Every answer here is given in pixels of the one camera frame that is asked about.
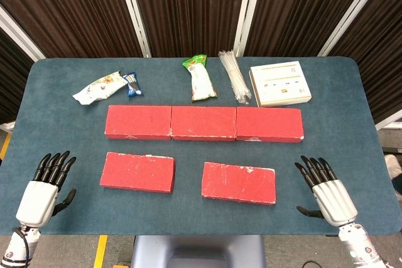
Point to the green white snack bag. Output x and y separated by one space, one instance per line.
201 83

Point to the brown folding screen panel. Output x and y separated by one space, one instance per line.
12 76
298 7
78 7
188 7
383 61

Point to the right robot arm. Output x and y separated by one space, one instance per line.
361 246

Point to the red brick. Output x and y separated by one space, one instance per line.
238 181
202 121
138 172
270 122
138 120

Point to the small blue snack packet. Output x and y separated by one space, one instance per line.
133 87

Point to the blue table cloth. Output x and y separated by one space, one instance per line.
188 155

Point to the crumpled white snack packet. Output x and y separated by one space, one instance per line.
100 89

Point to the yellow floor tape strip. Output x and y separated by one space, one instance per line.
4 147
100 250

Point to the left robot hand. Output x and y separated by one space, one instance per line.
36 200

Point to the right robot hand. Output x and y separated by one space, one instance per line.
334 200

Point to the flat white cardboard box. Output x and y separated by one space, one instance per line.
279 84

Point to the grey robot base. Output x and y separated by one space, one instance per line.
198 252

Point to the clear plastic straw bundle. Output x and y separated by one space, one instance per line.
234 73

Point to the white shoe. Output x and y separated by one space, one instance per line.
393 167

